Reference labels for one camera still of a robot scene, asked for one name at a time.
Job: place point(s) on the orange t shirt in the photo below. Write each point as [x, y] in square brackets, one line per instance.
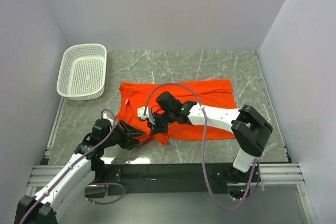
[216, 93]

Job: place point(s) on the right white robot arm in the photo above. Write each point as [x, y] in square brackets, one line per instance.
[251, 130]

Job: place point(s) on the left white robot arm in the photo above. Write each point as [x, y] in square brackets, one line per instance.
[84, 167]

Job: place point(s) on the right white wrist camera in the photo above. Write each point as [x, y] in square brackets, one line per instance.
[145, 114]

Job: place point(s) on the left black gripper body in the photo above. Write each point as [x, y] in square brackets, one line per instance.
[117, 136]

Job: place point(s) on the aluminium frame rail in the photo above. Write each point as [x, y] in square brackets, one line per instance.
[261, 175]

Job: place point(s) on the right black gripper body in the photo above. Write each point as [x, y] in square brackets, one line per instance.
[163, 120]

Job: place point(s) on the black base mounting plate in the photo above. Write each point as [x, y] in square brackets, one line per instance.
[171, 178]

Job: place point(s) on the white perforated plastic basket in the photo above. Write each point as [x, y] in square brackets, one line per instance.
[82, 72]

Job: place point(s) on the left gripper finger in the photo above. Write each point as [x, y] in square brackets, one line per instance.
[132, 143]
[130, 131]

